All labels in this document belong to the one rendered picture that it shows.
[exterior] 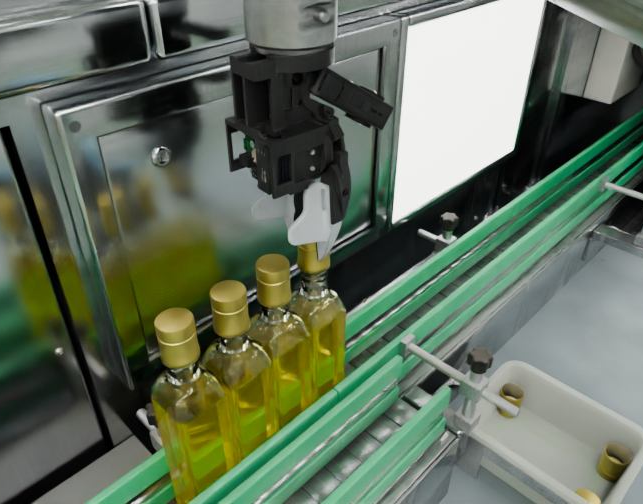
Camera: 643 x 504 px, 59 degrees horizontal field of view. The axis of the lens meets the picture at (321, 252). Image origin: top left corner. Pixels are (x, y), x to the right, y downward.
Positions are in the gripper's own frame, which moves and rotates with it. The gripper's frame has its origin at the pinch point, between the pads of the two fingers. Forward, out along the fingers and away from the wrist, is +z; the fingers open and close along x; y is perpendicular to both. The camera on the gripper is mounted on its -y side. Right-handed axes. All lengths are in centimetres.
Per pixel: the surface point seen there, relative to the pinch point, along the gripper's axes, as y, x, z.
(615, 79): -108, -18, 10
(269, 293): 6.9, 1.5, 3.0
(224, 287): 11.4, 0.7, 0.5
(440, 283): -32.5, -6.1, 26.1
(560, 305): -62, 2, 42
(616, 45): -107, -20, 3
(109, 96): 14.1, -11.0, -15.3
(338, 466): 2.6, 7.7, 28.6
